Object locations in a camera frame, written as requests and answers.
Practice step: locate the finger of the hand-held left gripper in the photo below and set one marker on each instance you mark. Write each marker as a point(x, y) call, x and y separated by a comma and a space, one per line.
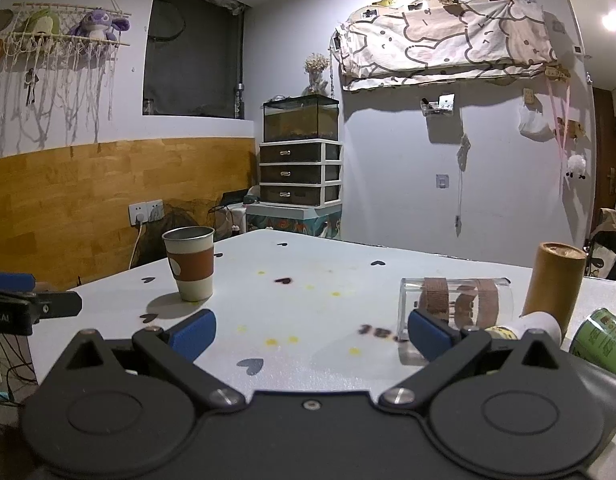
point(7, 281)
point(57, 305)

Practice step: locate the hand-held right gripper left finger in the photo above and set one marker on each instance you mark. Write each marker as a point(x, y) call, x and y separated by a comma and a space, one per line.
point(196, 334)

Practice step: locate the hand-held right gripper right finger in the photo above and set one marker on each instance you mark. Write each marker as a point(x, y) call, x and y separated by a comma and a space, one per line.
point(427, 334)

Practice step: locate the clear glass cup brown bands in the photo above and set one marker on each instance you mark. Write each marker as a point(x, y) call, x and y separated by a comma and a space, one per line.
point(455, 310)

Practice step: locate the paper cup with brown sleeve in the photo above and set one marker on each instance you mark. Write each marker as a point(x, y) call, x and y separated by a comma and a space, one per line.
point(190, 266)

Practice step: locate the white plastic bottle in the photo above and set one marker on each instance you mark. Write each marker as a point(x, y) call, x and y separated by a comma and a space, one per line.
point(530, 327)

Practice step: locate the dark mesh bag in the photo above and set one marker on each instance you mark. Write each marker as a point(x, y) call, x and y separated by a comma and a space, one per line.
point(176, 222)

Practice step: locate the brown cardboard tube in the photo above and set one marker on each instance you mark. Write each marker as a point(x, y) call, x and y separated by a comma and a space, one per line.
point(556, 285)

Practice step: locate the colourful printed cabinet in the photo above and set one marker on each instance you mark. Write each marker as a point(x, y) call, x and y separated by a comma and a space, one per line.
point(295, 220)

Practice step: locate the green labelled can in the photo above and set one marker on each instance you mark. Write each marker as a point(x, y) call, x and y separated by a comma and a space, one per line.
point(604, 341)

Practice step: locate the white drawer unit dark drawers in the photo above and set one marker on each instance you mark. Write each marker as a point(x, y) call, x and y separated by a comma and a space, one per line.
point(300, 172)

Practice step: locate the white tote bag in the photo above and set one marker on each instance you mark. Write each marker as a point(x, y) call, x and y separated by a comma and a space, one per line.
point(607, 252)

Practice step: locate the white sheep plush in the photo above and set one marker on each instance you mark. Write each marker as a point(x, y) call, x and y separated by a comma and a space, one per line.
point(576, 167)

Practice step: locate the white macrame hanging net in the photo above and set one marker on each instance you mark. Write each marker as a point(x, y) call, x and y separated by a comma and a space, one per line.
point(62, 55)

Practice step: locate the white plastic bag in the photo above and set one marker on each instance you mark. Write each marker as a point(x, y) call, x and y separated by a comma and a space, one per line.
point(535, 122)

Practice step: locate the glass fish tank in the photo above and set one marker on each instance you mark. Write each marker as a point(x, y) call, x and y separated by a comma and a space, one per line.
point(300, 118)

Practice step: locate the slim bottle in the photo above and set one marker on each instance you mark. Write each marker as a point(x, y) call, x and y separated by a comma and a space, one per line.
point(240, 97)

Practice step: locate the green plush toy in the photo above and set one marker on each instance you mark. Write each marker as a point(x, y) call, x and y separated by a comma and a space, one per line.
point(40, 24)

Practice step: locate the purple plush toy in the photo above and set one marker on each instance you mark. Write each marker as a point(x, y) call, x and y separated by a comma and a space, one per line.
point(100, 23)

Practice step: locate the dried flowers in vase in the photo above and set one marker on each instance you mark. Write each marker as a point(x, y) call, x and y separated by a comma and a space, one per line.
point(316, 72)

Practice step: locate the dark covered window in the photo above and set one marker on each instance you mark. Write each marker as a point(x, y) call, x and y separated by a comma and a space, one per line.
point(192, 50)

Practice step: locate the cartoon printed cloth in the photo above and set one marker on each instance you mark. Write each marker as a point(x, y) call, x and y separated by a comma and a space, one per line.
point(443, 42)

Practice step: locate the white wall sockets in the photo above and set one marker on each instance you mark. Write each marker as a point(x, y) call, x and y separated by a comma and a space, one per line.
point(145, 211)

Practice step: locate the grey wall switch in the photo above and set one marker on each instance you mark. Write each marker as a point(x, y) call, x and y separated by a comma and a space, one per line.
point(442, 181)

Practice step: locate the clear wall holder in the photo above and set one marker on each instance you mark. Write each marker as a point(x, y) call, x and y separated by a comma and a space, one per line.
point(438, 105)

